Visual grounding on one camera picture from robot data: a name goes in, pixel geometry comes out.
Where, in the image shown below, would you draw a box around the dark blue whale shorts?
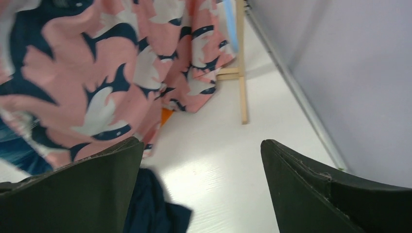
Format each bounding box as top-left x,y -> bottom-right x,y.
0,119 -> 53,175

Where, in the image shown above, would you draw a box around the pink shark print shorts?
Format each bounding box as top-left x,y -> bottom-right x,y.
0,0 -> 234,169

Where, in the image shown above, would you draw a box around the wooden clothes rack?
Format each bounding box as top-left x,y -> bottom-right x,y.
217,0 -> 249,125

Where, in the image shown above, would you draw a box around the orange shorts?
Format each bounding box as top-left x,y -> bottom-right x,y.
161,108 -> 174,127

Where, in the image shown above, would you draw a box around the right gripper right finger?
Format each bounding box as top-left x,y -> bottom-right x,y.
260,139 -> 412,233

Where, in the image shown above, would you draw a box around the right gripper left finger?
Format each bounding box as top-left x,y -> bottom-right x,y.
0,137 -> 143,233

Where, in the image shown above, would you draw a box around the navy blue shorts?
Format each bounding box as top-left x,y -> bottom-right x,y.
123,168 -> 192,233

